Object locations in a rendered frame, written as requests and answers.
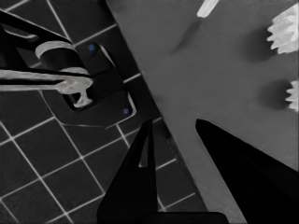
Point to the white toothed gear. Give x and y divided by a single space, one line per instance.
294 96
288 31

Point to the small white T-shaped piece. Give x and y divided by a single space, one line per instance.
205 8

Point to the dark robot body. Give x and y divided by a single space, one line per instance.
106 81

